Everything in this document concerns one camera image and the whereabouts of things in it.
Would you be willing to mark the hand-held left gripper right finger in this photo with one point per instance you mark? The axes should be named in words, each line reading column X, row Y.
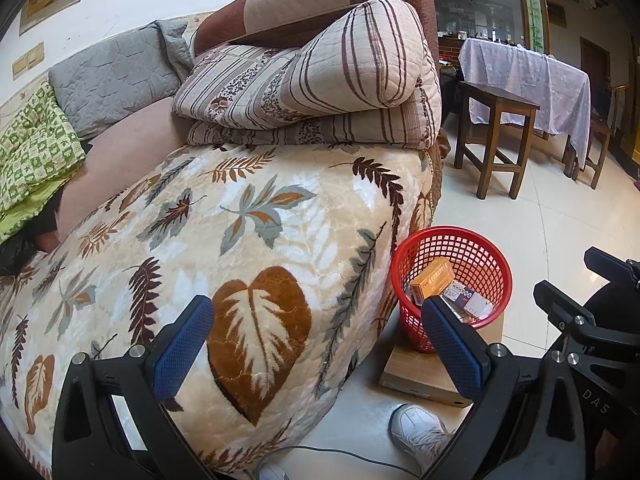
column 452, row 347

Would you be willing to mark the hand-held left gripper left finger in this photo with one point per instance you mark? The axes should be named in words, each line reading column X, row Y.
column 182, row 347

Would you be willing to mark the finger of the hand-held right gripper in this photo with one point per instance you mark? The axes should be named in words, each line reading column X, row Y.
column 565, row 305
column 607, row 262

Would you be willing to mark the blue and white carton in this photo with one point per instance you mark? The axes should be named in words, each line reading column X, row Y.
column 467, row 300

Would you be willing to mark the orange carton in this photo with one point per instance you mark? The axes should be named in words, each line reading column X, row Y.
column 435, row 280

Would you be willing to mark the red plastic mesh basket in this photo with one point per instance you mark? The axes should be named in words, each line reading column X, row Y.
column 480, row 255

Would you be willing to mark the flat cardboard box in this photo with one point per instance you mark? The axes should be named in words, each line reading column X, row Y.
column 415, row 375

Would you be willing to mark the white sneaker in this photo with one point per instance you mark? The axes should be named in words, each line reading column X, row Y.
column 420, row 430
column 272, row 472

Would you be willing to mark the dark wooden stool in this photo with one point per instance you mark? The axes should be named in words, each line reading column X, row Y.
column 500, row 97
column 597, row 130

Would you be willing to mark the leaf print beige blanket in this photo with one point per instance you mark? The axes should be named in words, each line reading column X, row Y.
column 280, row 240

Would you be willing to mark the black jacket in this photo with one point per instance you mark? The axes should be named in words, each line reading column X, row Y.
column 15, row 255

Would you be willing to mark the brown wooden door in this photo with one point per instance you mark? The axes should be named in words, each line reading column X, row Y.
column 595, row 60

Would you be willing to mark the table with white cloth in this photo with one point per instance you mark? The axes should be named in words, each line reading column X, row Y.
column 525, row 75

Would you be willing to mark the green checkered quilt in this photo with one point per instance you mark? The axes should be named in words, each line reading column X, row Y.
column 35, row 145

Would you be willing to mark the floral striped folded quilt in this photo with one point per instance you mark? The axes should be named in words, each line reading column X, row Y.
column 240, row 85

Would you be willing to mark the grey quilted pillow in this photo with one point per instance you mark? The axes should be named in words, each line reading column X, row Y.
column 110, row 75

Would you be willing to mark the dark display cabinet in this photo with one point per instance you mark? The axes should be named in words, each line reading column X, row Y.
column 475, row 10

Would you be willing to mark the wide striped quilted pillow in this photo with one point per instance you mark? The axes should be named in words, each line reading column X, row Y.
column 360, row 50

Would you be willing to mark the green bamboo painted frame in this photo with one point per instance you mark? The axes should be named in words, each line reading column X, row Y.
column 532, row 5

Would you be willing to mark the beige wall switch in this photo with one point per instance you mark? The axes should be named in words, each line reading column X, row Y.
column 27, row 62

